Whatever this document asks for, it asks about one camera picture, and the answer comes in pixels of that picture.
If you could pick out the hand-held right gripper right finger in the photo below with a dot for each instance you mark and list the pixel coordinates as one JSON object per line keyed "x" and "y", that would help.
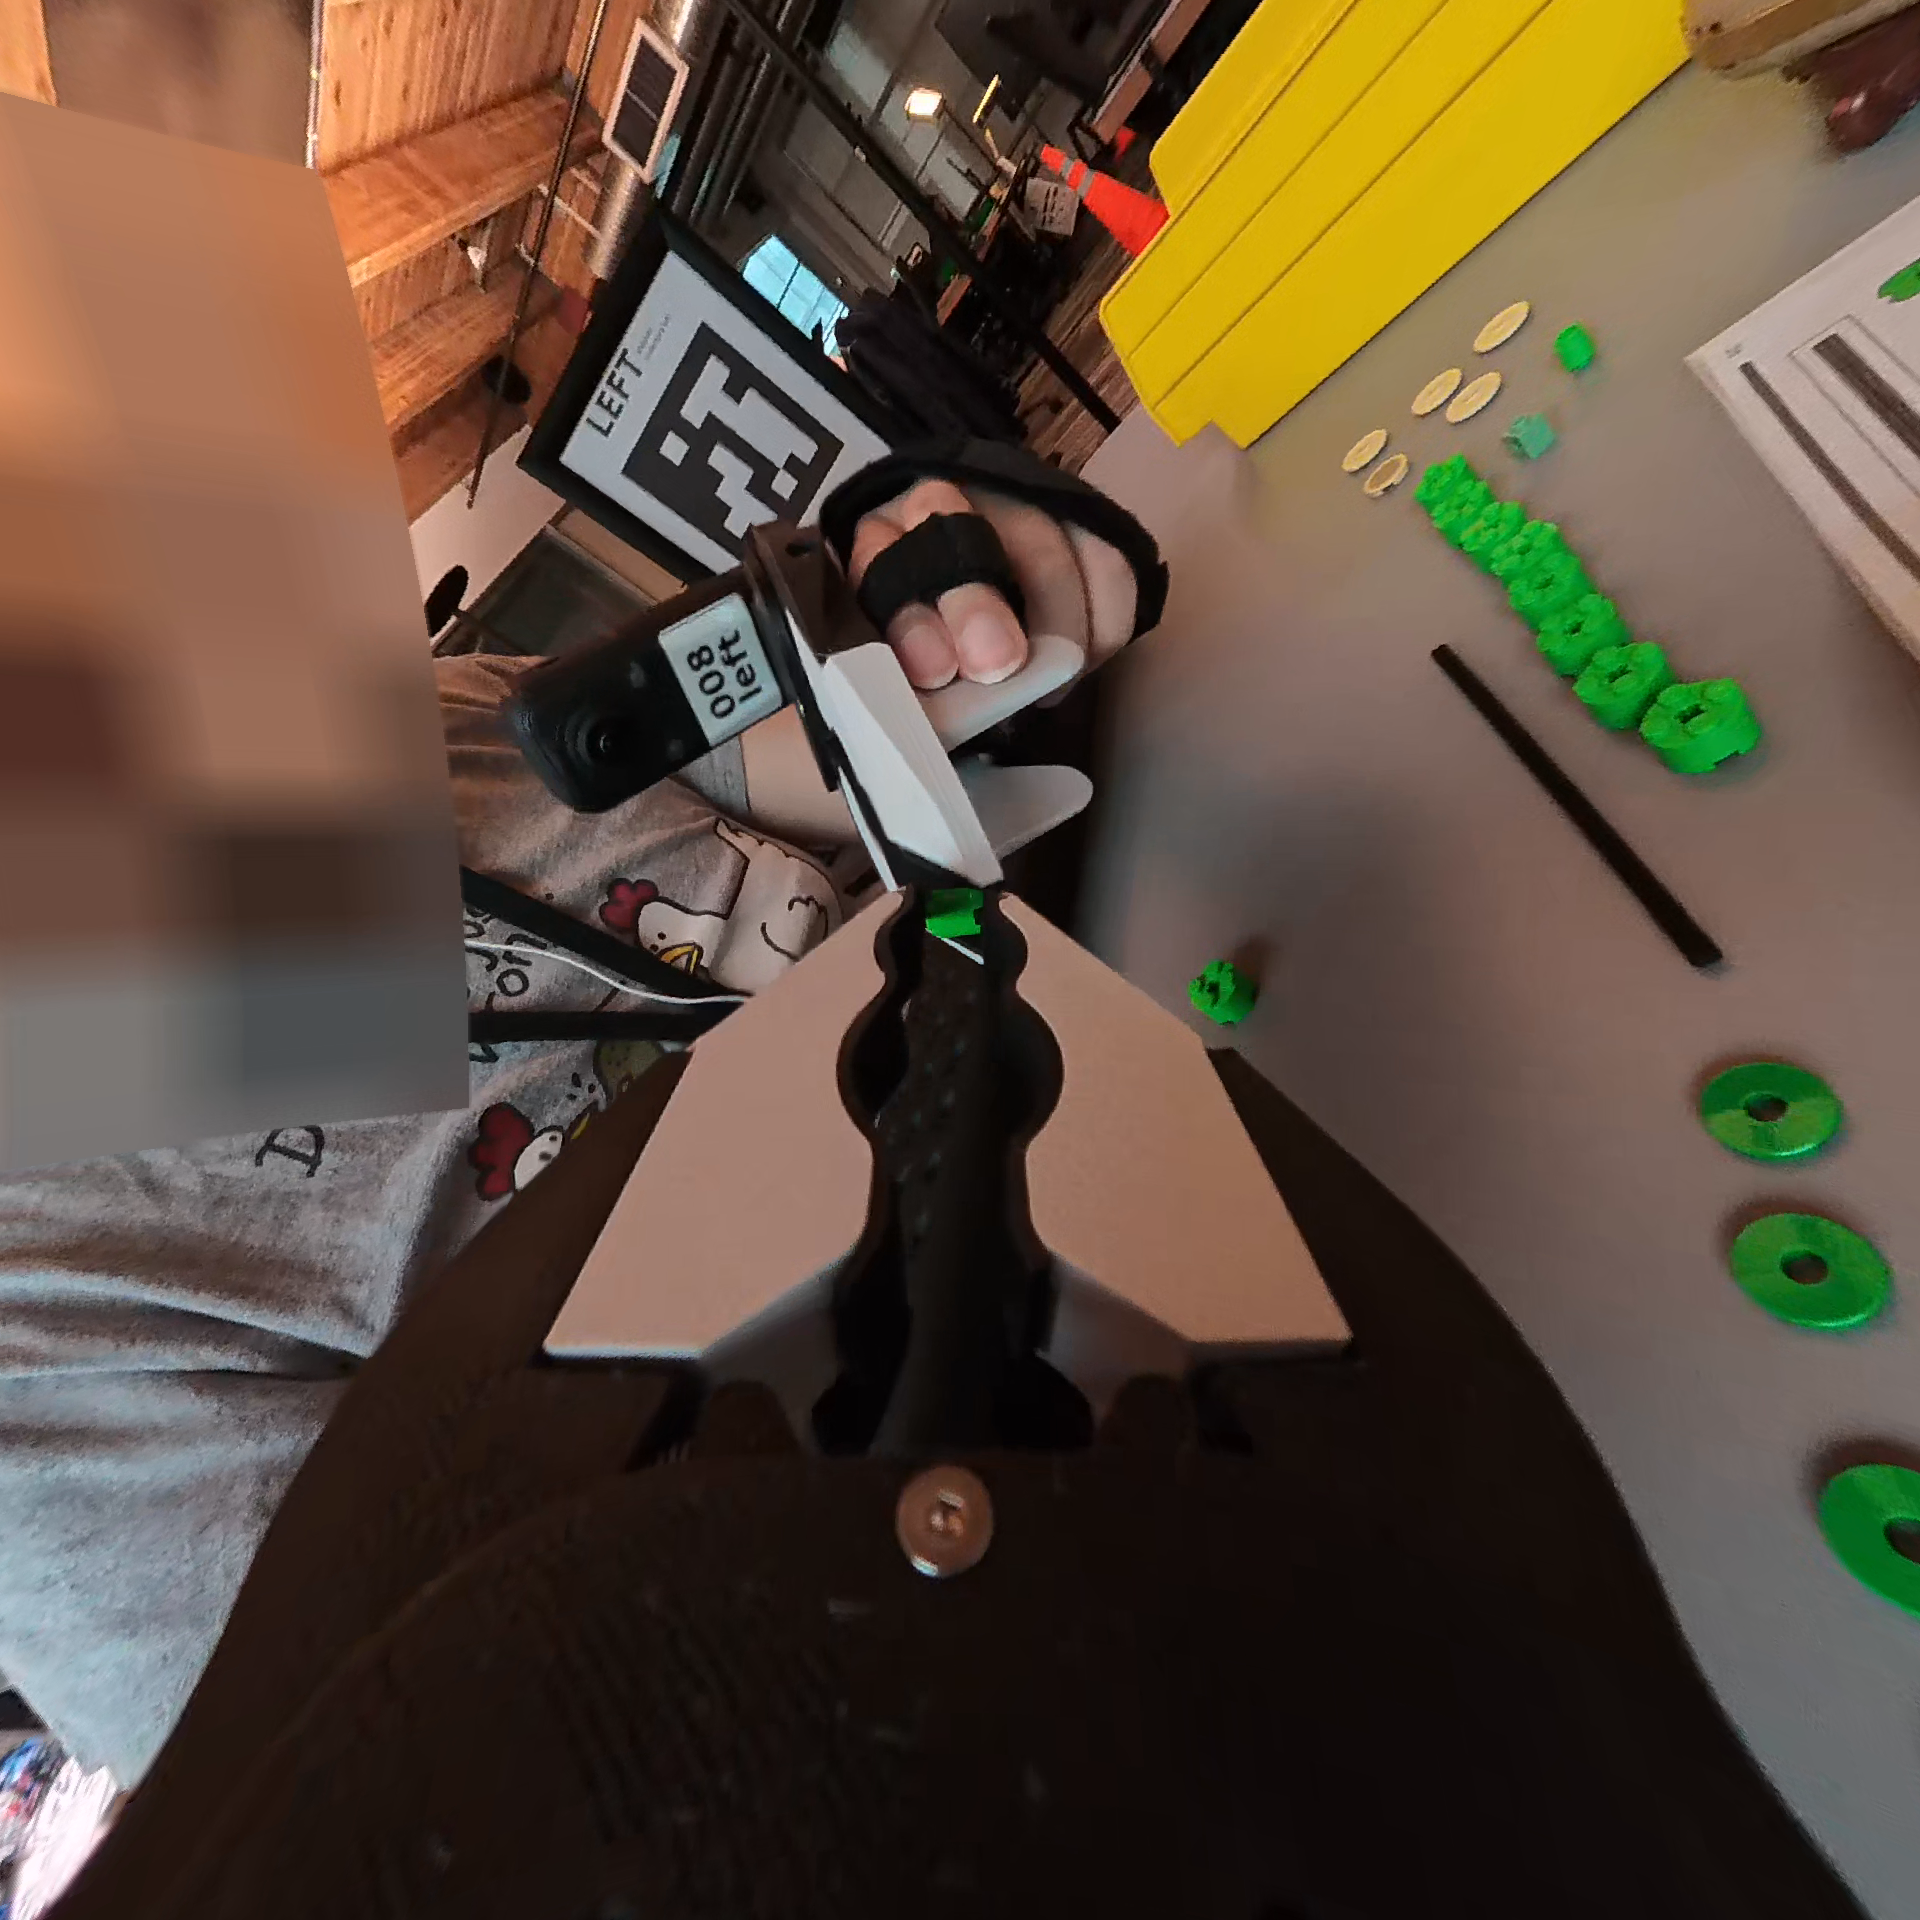
{"x": 1171, "y": 1201}

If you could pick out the pale teal brick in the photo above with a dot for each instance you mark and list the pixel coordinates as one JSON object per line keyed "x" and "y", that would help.
{"x": 1531, "y": 438}

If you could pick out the small green brick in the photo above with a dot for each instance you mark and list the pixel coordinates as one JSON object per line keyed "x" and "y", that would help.
{"x": 1574, "y": 348}

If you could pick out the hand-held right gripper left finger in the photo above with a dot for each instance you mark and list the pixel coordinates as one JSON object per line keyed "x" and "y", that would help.
{"x": 722, "y": 1201}

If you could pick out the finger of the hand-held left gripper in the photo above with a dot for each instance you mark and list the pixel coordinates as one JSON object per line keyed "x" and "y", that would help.
{"x": 907, "y": 766}
{"x": 1037, "y": 797}

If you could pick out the green round brick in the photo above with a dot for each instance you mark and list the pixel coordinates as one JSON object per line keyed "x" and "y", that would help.
{"x": 954, "y": 908}
{"x": 1223, "y": 993}

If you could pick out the black axle rod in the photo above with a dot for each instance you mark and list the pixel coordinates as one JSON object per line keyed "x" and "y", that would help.
{"x": 1574, "y": 805}

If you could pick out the yellow plastic bin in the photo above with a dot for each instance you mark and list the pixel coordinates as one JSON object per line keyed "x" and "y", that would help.
{"x": 1351, "y": 180}

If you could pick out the row of green bricks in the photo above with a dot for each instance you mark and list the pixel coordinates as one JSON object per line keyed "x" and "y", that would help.
{"x": 1574, "y": 630}

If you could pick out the orange traffic cone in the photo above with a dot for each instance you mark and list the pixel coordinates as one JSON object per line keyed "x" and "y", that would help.
{"x": 1118, "y": 202}

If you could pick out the open instruction booklet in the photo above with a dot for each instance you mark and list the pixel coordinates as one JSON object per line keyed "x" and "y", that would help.
{"x": 1846, "y": 418}

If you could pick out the person's left hand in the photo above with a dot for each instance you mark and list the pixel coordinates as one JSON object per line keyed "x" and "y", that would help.
{"x": 982, "y": 645}

